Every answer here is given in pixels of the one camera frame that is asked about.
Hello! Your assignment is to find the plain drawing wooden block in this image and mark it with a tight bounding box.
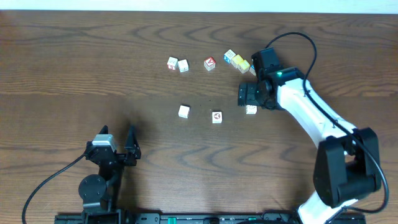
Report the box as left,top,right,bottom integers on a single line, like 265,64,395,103
246,105,257,114

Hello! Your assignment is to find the red picture wooden block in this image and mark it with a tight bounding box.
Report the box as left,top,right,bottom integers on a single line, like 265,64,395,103
212,111,223,124

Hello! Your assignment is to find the green letter Z block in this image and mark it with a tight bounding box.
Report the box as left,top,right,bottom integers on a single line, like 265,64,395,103
178,105,190,119

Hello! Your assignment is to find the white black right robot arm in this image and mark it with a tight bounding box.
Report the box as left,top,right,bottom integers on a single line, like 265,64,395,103
238,66,389,223

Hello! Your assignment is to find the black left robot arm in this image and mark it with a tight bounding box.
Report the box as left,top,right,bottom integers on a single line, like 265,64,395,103
78,126,141,224

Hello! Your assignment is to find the blue topped wooden block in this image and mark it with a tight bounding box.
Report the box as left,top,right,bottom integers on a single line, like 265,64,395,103
249,65,256,76

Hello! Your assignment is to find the yellow topped wooden block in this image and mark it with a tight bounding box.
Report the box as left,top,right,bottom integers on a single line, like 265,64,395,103
231,54,243,68

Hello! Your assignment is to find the blue letter X block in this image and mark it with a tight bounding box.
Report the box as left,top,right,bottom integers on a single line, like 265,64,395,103
223,49,236,64

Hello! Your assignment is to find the red letter A block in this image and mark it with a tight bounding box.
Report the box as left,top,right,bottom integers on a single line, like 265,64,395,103
204,57,216,71

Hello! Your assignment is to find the blue letter T block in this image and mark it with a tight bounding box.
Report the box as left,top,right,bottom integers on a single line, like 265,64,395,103
178,59,189,72

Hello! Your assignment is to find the red number 3 block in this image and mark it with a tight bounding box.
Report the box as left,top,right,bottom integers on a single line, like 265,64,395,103
167,57,178,70

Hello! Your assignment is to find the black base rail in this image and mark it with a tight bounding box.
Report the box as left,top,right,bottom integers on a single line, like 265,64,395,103
54,211,367,224

